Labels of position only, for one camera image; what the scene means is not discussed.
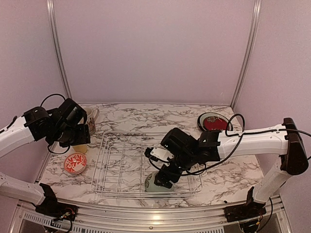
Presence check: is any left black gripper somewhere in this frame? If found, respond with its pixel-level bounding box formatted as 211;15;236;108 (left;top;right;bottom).
51;123;90;148

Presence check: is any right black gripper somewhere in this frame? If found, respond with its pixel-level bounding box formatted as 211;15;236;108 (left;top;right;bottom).
154;151;197;189

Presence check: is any pale green ceramic bowl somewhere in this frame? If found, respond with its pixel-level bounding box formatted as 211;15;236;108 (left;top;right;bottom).
144;171;173;193

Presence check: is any yellow ceramic cup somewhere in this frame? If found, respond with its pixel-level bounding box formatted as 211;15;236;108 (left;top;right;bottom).
72;144;87;154

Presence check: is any tall shell patterned mug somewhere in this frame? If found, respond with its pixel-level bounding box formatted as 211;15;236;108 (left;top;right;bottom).
84;107;100;135

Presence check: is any white red patterned teacup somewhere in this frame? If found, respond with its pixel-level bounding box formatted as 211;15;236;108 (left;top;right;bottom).
64;152;87;175

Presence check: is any black rimmed large plate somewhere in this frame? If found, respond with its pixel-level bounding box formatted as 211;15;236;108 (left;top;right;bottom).
197;112;229;131

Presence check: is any red floral small plate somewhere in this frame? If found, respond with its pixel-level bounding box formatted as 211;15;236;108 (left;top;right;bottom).
203;116;227;131

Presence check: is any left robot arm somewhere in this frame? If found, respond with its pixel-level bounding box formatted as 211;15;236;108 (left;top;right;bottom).
0;98;90;216

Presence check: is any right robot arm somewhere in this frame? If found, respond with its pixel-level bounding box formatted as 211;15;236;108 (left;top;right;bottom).
150;118;309;217

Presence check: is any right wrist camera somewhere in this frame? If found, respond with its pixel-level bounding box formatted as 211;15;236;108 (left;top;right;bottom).
144;147;174;163

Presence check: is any white wire dish rack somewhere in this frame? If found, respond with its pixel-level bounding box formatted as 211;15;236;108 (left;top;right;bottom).
91;131;203;199

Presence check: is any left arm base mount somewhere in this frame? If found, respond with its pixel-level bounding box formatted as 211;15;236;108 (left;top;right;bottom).
35;183;78;221

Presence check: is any aluminium front table rail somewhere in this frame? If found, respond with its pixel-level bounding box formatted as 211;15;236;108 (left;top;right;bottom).
9;196;292;233

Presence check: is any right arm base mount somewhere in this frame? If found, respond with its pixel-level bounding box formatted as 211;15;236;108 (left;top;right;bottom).
224;187;266;222

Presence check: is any left aluminium frame post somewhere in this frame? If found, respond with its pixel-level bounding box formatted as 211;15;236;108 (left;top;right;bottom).
46;0;72;98

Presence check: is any aluminium frame post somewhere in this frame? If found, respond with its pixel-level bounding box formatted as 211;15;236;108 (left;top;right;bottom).
230;0;262;110
46;0;72;98

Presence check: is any right aluminium frame post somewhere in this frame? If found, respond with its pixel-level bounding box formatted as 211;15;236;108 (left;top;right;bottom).
230;0;262;110

